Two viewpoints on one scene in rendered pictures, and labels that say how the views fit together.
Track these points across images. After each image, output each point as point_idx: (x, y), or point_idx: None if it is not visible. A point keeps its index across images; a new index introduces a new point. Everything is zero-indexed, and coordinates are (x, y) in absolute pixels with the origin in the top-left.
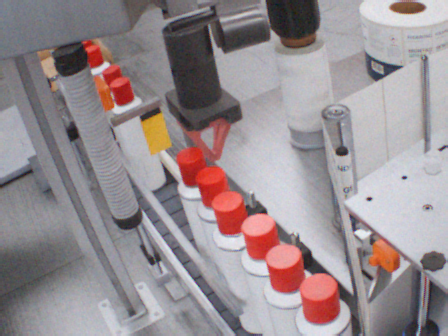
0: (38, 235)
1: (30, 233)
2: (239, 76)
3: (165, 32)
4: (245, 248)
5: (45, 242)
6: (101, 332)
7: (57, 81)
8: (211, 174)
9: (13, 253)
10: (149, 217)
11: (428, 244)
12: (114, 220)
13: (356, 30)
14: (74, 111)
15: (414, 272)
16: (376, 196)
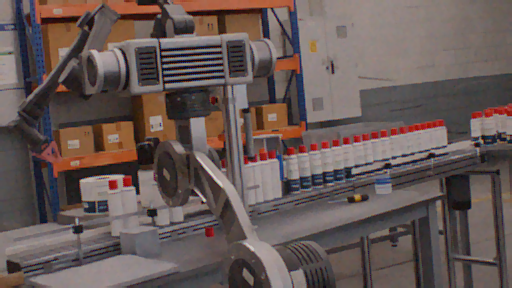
0: (199, 246)
1: (197, 248)
2: (64, 242)
3: None
4: (252, 164)
5: (204, 244)
6: (255, 228)
7: (28, 261)
8: None
9: (214, 247)
10: (199, 219)
11: (271, 135)
12: (254, 156)
13: (28, 233)
14: (250, 122)
15: (265, 151)
16: (258, 137)
